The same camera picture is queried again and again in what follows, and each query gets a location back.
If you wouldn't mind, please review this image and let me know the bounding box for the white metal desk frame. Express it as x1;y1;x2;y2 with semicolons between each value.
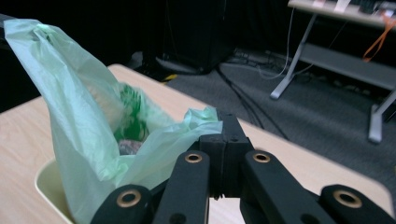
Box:
270;0;396;144

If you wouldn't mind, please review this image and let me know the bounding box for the greyish crumpled wad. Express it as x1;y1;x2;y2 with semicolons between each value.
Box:
118;139;144;156

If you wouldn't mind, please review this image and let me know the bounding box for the orange cable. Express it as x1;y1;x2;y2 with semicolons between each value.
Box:
361;13;396;63

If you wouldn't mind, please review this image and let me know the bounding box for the black cabinet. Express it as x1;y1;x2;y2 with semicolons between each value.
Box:
155;0;235;76

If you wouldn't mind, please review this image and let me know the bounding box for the white plastic bin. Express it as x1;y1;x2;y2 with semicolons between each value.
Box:
34;158;77;224

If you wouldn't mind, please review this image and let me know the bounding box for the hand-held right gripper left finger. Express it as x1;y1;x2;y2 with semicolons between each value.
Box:
198;133;226;200

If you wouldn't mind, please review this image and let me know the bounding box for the white hanging cable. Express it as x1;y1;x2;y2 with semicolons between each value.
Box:
256;7;314;80

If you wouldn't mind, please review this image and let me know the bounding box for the green plastic bag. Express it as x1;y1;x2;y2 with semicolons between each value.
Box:
3;18;224;224

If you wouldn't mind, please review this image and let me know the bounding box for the black floor cable bundle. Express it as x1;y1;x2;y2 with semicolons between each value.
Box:
216;65;289;140

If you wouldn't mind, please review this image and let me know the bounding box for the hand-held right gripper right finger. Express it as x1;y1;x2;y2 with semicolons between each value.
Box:
217;111;255;199

